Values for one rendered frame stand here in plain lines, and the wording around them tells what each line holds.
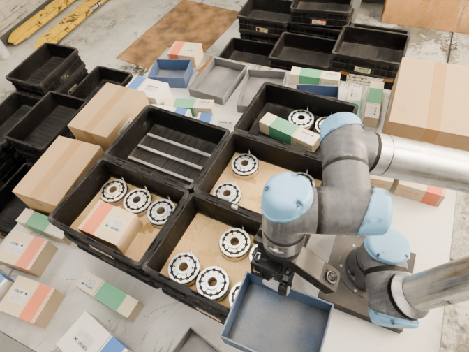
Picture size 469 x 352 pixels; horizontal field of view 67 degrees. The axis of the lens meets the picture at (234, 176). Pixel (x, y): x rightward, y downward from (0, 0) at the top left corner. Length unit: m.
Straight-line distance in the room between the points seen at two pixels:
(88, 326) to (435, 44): 3.23
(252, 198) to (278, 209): 0.76
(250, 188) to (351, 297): 0.49
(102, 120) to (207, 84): 0.59
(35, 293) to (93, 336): 0.28
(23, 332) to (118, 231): 0.49
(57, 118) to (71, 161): 0.88
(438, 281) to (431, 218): 0.59
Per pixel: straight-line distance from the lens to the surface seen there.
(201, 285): 1.12
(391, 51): 2.52
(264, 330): 0.86
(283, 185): 0.53
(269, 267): 0.70
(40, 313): 1.40
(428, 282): 0.94
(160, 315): 1.30
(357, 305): 1.23
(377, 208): 0.56
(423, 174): 0.69
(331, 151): 0.61
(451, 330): 2.13
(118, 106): 1.70
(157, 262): 1.16
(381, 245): 1.06
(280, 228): 0.55
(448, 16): 3.71
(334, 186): 0.57
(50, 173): 1.57
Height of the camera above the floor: 1.91
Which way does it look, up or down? 54 degrees down
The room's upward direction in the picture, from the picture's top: 10 degrees counter-clockwise
